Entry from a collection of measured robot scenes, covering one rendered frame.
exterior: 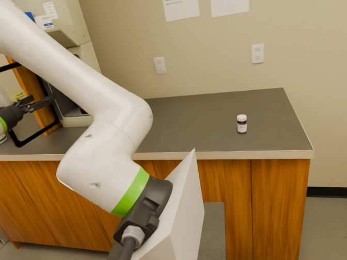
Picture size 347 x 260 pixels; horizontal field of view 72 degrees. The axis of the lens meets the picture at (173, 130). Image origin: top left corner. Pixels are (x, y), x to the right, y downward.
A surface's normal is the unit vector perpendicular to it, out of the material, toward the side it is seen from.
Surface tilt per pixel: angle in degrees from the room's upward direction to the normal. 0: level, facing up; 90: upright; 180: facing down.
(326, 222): 0
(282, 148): 0
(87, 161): 51
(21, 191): 90
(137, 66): 90
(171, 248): 90
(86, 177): 69
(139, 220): 35
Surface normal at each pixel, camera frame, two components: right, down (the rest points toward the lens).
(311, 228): -0.17, -0.87
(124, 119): 0.33, -0.42
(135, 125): 0.66, -0.14
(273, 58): -0.22, 0.49
